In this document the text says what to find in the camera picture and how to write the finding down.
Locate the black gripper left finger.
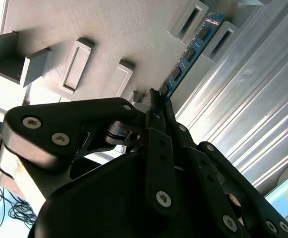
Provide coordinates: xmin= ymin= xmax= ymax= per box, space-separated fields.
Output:
xmin=0 ymin=88 xmax=180 ymax=218

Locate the blue RAM stick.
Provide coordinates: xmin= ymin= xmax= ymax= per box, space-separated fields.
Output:
xmin=158 ymin=12 xmax=226 ymax=102

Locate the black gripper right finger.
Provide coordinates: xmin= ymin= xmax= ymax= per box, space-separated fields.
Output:
xmin=165 ymin=100 xmax=288 ymax=238

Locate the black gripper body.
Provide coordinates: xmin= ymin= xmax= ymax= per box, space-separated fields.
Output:
xmin=29 ymin=152 xmax=224 ymax=238

